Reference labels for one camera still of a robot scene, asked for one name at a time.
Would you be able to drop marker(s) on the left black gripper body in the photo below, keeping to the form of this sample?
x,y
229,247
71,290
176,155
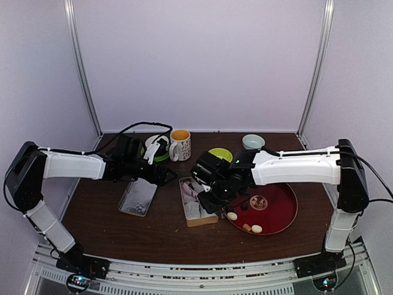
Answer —
x,y
148,175

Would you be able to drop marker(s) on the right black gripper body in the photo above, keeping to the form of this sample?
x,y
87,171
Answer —
x,y
222,192

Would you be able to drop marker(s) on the beige metal tin box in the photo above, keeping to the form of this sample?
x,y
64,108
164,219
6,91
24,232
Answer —
x,y
211,219

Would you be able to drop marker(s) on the pink cat paw tongs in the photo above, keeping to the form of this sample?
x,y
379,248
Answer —
x,y
189,194

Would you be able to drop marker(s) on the beige bear tin lid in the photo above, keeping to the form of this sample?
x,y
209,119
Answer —
x,y
137,198

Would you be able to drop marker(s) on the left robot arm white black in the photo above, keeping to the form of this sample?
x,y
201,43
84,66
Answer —
x,y
33,167

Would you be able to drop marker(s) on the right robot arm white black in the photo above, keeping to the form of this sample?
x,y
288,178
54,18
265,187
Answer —
x,y
336,165

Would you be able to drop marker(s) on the white round chocolate left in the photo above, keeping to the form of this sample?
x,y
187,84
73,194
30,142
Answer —
x,y
232,216

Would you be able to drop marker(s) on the white round chocolate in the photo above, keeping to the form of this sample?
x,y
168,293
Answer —
x,y
232,216
256,229

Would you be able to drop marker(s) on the caramel brown chocolate front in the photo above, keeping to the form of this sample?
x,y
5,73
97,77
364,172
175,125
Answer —
x,y
246,227

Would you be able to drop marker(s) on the white round chocolate front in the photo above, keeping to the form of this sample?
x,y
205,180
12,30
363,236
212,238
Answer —
x,y
256,229

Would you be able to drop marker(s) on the white paper cupcake liners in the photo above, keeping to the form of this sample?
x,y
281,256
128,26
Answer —
x,y
194,210

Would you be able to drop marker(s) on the green saucer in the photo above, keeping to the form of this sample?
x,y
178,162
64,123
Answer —
x,y
158,158

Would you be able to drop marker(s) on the lime green bowl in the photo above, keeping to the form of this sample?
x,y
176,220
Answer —
x,y
221,153

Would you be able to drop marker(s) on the white and navy bowl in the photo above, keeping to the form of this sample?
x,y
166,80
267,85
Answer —
x,y
162,140

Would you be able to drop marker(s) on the white floral mug orange inside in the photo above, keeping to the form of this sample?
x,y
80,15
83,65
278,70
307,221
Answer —
x,y
180,145

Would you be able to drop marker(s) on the pale blue ceramic bowl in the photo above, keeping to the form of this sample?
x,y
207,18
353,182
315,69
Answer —
x,y
253,142

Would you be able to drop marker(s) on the red round tray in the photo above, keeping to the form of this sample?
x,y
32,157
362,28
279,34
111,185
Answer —
x,y
274,207

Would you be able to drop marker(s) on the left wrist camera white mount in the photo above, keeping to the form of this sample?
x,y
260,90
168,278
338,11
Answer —
x,y
151,152

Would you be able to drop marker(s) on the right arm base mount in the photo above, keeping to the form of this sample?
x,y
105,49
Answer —
x,y
321,269

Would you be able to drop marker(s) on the right aluminium frame post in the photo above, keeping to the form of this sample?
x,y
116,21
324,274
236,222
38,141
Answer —
x,y
322,49

